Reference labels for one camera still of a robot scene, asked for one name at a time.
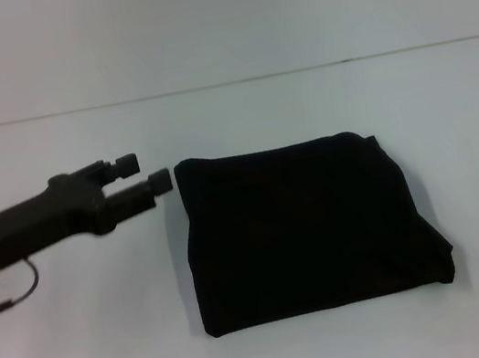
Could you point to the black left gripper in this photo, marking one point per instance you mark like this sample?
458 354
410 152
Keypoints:
42 220

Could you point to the black T-shirt with white lettering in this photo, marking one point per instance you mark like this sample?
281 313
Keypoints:
304 228

